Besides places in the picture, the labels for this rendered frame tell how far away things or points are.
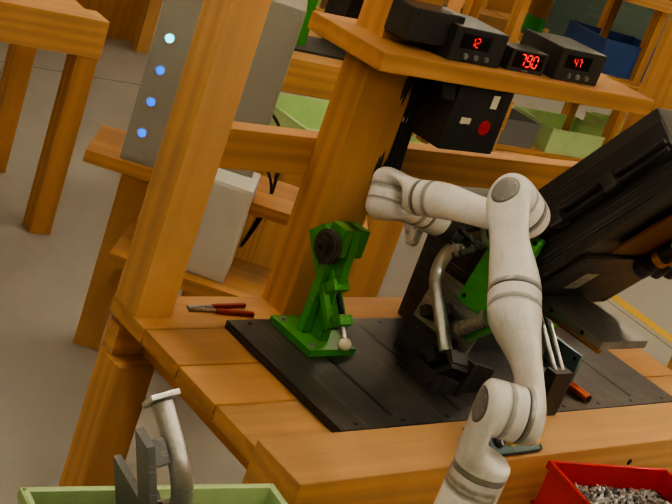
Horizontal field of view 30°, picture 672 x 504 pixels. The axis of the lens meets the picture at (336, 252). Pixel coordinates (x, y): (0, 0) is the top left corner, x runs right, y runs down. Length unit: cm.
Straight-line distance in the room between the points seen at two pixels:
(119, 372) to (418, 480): 68
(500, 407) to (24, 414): 218
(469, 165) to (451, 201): 76
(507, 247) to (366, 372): 61
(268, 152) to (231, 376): 51
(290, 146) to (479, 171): 61
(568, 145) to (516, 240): 630
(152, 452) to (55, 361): 260
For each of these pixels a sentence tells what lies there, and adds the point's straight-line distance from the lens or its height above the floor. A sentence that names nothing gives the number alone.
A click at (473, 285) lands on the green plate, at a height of 111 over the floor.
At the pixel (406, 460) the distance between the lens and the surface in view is 237.
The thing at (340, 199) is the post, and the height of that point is 117.
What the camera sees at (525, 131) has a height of 37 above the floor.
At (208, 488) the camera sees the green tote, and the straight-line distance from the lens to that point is 195.
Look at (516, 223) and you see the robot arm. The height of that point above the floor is 140.
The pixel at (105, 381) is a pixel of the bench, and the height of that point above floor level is 71.
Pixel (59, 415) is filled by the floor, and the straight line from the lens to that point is 393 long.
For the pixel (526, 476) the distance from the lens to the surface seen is 262.
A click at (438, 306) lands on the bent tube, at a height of 105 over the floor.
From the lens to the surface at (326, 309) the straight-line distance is 262.
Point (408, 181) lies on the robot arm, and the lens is 239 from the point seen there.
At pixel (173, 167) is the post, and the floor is 120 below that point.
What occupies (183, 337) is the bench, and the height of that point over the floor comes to 88.
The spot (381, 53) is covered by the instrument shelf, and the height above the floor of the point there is 153.
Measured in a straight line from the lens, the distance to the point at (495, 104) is 276.
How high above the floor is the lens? 198
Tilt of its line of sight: 19 degrees down
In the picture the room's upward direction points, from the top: 20 degrees clockwise
